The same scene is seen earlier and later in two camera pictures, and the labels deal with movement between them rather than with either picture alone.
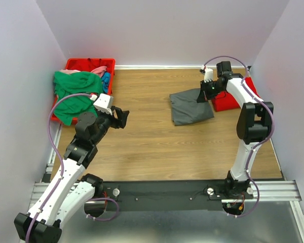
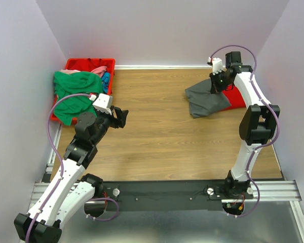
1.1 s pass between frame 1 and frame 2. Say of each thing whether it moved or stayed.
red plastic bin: stayed
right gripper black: moved
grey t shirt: moved
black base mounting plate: stayed
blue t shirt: stayed
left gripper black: stayed
